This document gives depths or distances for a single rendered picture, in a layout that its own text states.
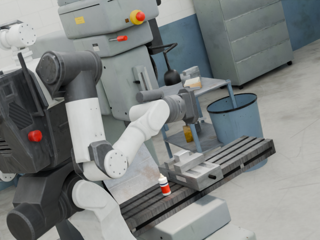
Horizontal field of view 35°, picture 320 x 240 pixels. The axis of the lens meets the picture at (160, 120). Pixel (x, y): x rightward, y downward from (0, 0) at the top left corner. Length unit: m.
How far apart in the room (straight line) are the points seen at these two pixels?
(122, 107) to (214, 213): 0.66
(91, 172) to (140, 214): 1.01
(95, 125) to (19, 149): 0.23
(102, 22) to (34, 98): 0.81
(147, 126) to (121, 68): 0.81
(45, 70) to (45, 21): 5.39
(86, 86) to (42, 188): 0.34
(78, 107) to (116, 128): 1.44
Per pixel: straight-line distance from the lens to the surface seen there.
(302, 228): 3.76
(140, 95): 1.56
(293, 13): 9.37
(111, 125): 2.79
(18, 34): 1.53
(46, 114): 1.46
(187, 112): 1.68
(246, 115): 4.60
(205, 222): 2.44
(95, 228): 1.72
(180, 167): 2.50
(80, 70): 1.38
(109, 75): 2.33
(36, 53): 3.03
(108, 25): 2.13
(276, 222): 3.89
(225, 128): 4.63
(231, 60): 7.50
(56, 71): 1.34
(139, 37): 2.29
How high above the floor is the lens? 1.90
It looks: 15 degrees down
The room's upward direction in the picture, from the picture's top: 17 degrees counter-clockwise
